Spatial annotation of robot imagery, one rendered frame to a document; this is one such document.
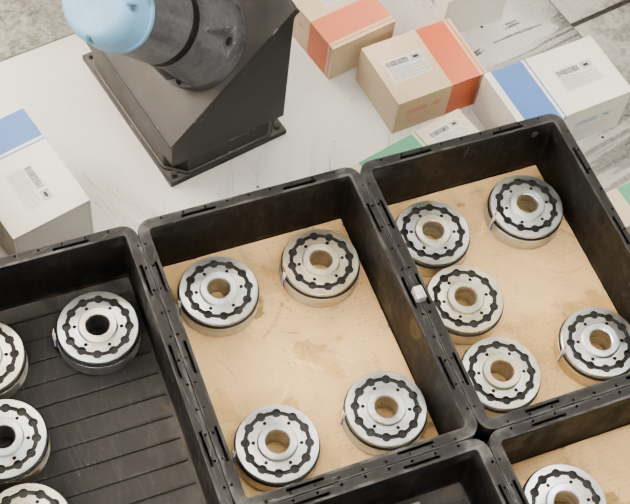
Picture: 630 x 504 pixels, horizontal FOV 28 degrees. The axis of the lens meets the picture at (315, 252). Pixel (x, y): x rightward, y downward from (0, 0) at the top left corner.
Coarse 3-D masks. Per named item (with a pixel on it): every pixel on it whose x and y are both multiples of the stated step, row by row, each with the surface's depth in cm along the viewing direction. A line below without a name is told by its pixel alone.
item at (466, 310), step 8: (464, 280) 163; (456, 288) 163; (464, 288) 163; (472, 288) 163; (480, 288) 163; (448, 296) 162; (480, 296) 162; (456, 304) 161; (480, 304) 162; (464, 312) 161; (472, 312) 161
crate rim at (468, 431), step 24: (264, 192) 160; (288, 192) 161; (360, 192) 161; (168, 216) 157; (192, 216) 157; (144, 240) 155; (384, 240) 158; (168, 288) 152; (408, 288) 155; (168, 312) 150; (432, 336) 151; (192, 360) 147; (192, 384) 145; (456, 384) 149; (456, 408) 147; (216, 432) 144; (456, 432) 145; (384, 456) 143; (408, 456) 143; (312, 480) 141; (336, 480) 141
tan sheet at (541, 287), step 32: (448, 192) 175; (480, 192) 175; (480, 224) 172; (480, 256) 170; (512, 256) 170; (544, 256) 171; (576, 256) 171; (512, 288) 168; (544, 288) 168; (576, 288) 168; (512, 320) 165; (544, 320) 166; (544, 352) 163; (544, 384) 161; (576, 384) 161
